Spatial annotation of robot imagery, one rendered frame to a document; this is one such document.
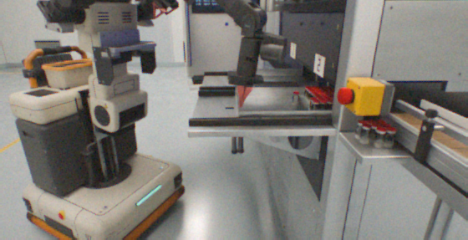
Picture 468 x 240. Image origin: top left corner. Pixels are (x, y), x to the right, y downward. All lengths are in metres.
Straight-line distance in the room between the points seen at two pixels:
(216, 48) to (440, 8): 1.16
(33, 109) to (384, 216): 1.45
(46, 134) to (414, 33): 1.46
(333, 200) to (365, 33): 0.47
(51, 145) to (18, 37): 6.24
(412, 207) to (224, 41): 1.22
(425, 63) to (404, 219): 0.48
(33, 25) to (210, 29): 6.10
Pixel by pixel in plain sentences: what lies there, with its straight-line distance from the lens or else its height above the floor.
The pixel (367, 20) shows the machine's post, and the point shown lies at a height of 1.16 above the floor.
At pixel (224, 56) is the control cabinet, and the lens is 1.67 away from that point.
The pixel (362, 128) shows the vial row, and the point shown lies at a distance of 0.72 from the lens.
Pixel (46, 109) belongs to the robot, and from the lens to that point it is 1.49.
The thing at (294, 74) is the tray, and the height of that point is 0.89.
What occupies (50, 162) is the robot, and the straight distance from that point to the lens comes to 1.58.
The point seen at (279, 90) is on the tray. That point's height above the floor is 0.90.
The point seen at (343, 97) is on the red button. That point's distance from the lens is 0.65.
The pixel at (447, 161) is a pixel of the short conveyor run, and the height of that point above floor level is 0.92.
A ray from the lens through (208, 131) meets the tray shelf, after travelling 0.72.
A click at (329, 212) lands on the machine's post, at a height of 0.61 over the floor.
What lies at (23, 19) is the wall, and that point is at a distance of 7.55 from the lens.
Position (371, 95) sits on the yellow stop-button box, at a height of 1.01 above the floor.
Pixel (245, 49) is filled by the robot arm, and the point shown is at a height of 1.08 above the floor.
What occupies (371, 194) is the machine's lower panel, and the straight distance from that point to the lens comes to 0.92.
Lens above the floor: 1.18
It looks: 20 degrees down
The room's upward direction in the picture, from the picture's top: straight up
